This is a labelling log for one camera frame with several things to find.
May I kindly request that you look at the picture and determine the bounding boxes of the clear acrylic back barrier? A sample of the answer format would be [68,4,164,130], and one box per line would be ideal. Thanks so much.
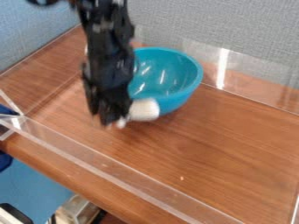
[179,38,299,116]

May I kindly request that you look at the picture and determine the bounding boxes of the clear acrylic left bracket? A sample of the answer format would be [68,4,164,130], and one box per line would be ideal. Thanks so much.
[0,89,24,142]

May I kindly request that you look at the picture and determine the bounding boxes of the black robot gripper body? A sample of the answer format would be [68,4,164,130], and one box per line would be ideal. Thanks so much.
[79,49,136,109]

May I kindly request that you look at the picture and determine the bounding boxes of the blue cloth at left edge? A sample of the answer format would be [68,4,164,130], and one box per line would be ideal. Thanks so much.
[0,104,20,173]

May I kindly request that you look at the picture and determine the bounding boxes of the brown white toy mushroom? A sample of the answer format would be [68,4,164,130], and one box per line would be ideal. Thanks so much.
[116,98,160,129]

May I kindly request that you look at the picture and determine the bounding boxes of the grey metal frame below table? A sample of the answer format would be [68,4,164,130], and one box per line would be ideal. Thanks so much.
[47,195,99,224]

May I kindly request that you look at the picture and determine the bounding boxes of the clear acrylic front barrier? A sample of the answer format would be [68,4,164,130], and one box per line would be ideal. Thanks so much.
[0,114,244,224]

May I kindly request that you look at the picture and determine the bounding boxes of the clear acrylic barrier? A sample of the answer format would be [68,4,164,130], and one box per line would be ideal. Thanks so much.
[179,38,299,116]
[0,114,244,224]

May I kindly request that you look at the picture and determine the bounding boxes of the black white object bottom left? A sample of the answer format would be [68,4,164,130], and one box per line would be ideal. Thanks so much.
[0,203,34,224]

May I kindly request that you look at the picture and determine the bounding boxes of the blue ceramic bowl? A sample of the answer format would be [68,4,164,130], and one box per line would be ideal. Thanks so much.
[128,47,203,116]

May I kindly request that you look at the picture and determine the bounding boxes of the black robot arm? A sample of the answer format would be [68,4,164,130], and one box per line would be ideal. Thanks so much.
[26,0,135,126]

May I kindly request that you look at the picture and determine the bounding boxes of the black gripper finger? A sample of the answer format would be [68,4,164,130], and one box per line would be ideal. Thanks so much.
[99,99,132,126]
[84,83,99,115]

